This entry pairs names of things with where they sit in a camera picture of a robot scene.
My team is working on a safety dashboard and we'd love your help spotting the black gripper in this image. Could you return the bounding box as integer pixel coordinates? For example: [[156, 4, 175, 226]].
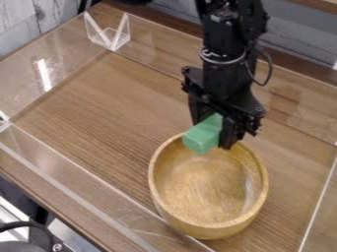
[[182, 0, 269, 150]]

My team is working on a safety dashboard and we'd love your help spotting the green rectangular block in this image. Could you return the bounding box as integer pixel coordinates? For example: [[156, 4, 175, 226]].
[[182, 113, 222, 155]]

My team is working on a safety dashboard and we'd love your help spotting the brown wooden bowl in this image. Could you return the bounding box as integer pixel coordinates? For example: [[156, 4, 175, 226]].
[[147, 134, 269, 240]]

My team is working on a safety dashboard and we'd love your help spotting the clear acrylic corner bracket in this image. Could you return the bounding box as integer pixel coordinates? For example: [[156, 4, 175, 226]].
[[83, 13, 129, 51]]

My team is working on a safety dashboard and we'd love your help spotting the clear acrylic tray wall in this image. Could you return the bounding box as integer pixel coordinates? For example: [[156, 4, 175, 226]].
[[0, 111, 214, 252]]

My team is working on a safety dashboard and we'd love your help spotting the black cable bottom left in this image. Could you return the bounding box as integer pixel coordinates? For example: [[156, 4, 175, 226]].
[[0, 220, 48, 252]]

